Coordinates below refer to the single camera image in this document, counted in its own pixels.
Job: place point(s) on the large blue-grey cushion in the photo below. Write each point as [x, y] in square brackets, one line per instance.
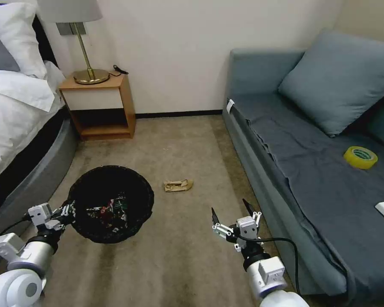
[336, 83]

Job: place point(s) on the black mesh trash bin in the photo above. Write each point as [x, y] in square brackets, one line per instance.
[83, 188]

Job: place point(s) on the yellow tape roll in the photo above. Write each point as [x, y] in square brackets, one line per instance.
[360, 157]

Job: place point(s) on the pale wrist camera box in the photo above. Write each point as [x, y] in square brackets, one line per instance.
[248, 227]
[40, 213]

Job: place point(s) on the crumpled brown paper garbage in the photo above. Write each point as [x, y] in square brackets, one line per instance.
[177, 185]

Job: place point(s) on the grey upholstered bed base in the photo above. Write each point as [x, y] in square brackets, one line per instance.
[51, 160]

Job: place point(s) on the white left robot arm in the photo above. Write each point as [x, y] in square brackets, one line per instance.
[25, 256]

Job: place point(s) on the brass table lamp, grey shade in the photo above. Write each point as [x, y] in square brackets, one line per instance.
[91, 76]

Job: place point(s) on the white sofa tag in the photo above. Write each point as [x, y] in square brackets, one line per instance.
[230, 106]

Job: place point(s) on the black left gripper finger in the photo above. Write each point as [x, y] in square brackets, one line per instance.
[64, 209]
[65, 220]

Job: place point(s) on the colourful wrappers in bin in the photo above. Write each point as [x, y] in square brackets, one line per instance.
[110, 211]

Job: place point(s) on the dark grey sofa cover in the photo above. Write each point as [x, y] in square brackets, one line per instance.
[323, 179]

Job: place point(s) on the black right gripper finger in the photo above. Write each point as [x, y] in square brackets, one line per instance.
[255, 215]
[219, 227]

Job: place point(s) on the wooden nightstand with white drawer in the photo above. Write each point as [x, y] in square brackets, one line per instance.
[96, 99]

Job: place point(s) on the blue-grey sofa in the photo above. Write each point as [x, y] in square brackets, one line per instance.
[252, 67]

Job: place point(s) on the grey pillow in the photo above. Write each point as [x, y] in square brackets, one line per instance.
[0, 51]

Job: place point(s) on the grey wall switch plate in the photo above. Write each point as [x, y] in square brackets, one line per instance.
[67, 28]

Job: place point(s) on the dark blue-grey cushion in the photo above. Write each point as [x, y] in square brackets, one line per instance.
[382, 124]

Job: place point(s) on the black headboard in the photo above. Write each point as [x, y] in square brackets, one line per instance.
[44, 40]

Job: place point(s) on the white duvet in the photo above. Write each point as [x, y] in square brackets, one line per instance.
[12, 115]

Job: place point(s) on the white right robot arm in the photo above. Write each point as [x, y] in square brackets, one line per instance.
[268, 278]

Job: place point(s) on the white pillow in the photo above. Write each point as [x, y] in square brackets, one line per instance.
[17, 35]

